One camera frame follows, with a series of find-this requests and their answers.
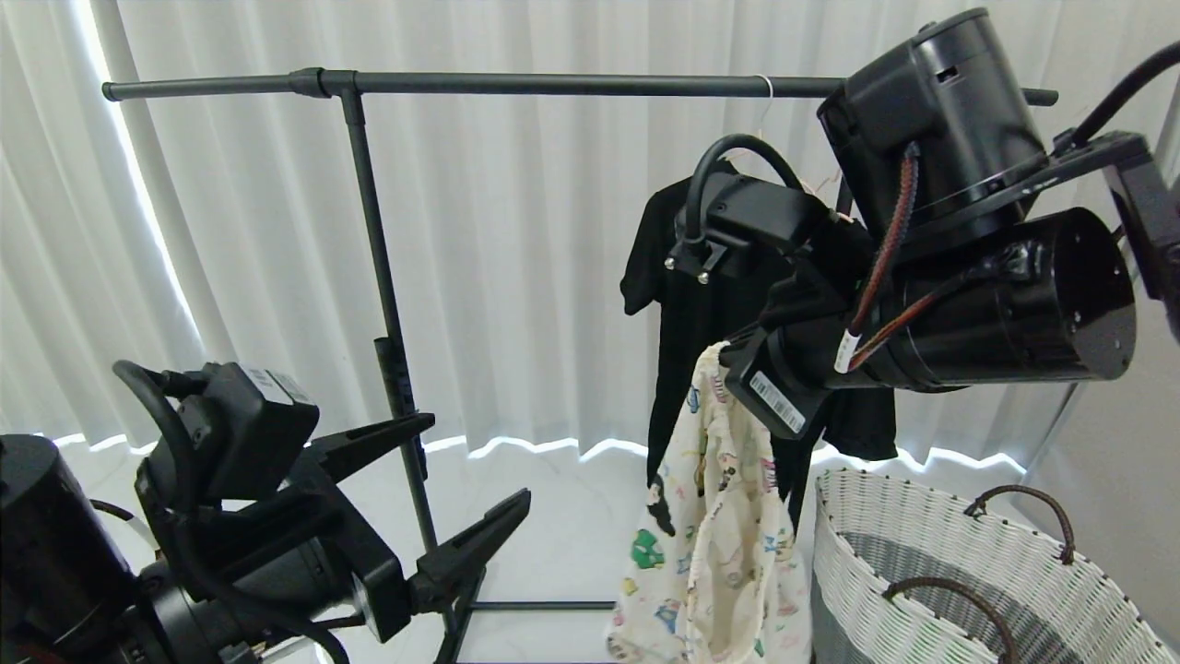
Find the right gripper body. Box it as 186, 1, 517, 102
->
724, 231, 877, 439

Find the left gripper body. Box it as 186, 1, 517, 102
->
147, 452, 416, 646

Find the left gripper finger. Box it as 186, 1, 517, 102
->
307, 412, 437, 483
409, 488, 534, 613

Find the black short-sleeved shirt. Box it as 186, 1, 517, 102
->
619, 171, 900, 517

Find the cream printed garment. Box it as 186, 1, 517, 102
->
606, 341, 814, 664

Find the white laundry basket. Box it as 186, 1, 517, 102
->
811, 468, 1176, 664

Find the black clothes rack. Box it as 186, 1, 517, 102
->
101, 66, 1059, 664

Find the white curtain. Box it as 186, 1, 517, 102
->
0, 0, 1180, 476

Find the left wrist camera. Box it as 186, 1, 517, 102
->
138, 362, 321, 504

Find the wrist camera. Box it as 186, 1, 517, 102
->
138, 362, 321, 504
664, 171, 835, 284

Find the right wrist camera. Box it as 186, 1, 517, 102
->
664, 171, 835, 284

